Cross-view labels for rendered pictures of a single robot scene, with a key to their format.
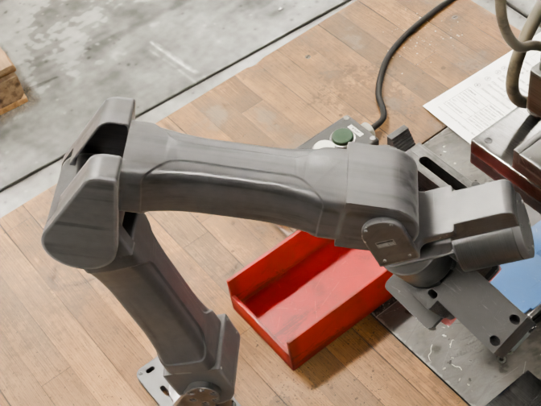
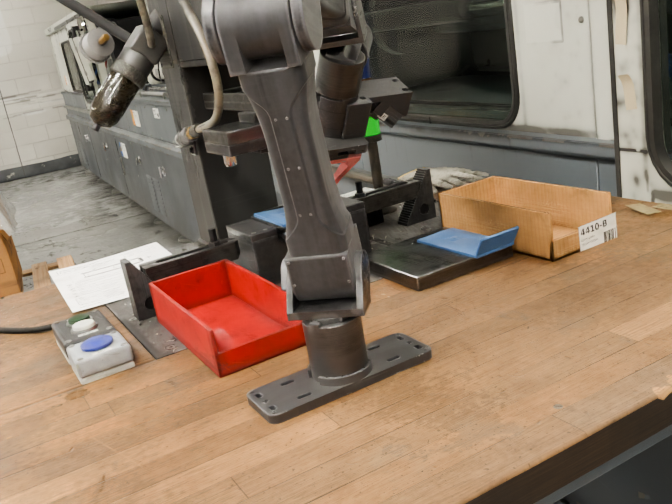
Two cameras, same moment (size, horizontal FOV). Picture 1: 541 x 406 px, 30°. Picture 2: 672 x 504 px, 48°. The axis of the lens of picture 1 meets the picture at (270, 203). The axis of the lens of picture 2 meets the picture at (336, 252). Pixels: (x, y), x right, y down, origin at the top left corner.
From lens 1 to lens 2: 1.19 m
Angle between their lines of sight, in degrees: 75
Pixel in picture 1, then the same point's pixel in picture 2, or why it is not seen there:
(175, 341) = (336, 197)
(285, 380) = not seen: hidden behind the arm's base
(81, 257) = (314, 30)
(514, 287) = not seen: hidden behind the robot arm
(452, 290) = (364, 91)
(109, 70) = not seen: outside the picture
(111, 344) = (216, 448)
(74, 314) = (149, 485)
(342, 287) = (237, 327)
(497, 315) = (390, 83)
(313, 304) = (245, 337)
